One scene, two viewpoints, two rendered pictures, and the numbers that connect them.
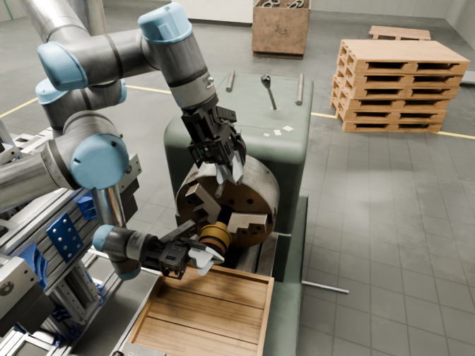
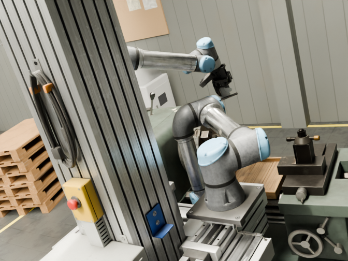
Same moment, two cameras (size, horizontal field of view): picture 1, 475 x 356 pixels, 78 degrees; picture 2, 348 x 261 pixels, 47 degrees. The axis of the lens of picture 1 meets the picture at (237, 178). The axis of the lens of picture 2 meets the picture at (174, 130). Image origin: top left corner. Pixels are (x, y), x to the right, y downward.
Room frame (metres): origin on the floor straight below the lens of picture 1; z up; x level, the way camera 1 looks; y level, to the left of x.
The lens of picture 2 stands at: (0.09, 2.01, 1.94)
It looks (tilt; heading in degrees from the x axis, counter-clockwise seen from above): 20 degrees down; 290
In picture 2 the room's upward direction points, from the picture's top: 16 degrees counter-clockwise
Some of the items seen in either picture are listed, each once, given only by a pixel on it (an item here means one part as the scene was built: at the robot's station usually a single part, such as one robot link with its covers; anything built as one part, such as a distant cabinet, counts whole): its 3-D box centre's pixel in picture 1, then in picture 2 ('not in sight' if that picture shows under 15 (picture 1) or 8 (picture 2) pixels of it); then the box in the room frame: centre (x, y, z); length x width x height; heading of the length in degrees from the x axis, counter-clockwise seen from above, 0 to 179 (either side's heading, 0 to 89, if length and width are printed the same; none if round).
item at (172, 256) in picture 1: (167, 254); not in sight; (0.48, 0.19, 1.08); 0.12 x 0.09 x 0.08; 75
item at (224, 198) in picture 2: not in sight; (222, 188); (0.44, 0.74, 1.21); 0.15 x 0.15 x 0.10
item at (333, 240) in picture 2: not in sight; (317, 231); (0.15, 0.40, 0.73); 0.27 x 0.12 x 0.27; 166
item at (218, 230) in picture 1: (214, 240); not in sight; (0.53, 0.06, 1.08); 0.09 x 0.09 x 0.09; 76
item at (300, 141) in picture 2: not in sight; (302, 138); (0.14, 0.24, 1.14); 0.08 x 0.08 x 0.03
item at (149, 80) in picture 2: not in sight; (142, 98); (2.18, -2.86, 0.64); 0.72 x 0.60 x 1.28; 161
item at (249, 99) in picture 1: (247, 143); (143, 152); (1.07, -0.04, 1.06); 0.59 x 0.48 x 0.39; 166
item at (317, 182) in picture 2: not in sight; (311, 167); (0.13, 0.18, 0.95); 0.43 x 0.18 x 0.04; 76
